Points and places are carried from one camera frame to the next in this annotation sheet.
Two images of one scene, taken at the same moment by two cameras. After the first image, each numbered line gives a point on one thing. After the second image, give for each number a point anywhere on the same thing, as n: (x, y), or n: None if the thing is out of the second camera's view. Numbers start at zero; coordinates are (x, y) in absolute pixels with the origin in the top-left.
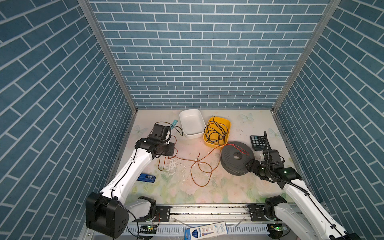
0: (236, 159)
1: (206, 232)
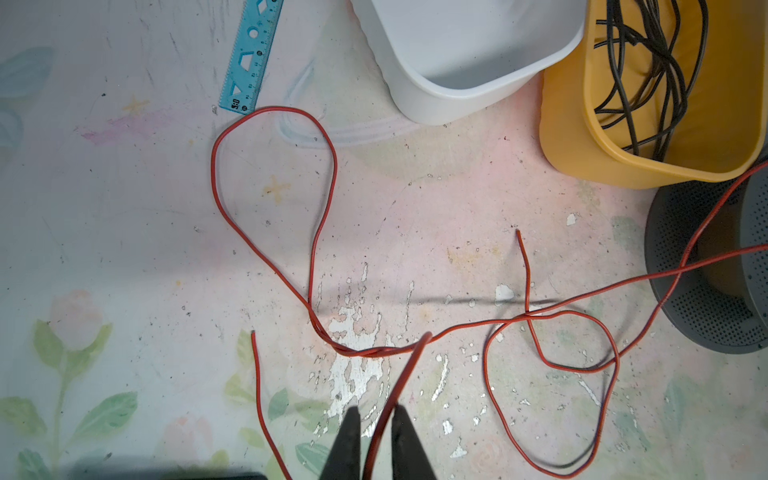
0: (707, 246)
1: None
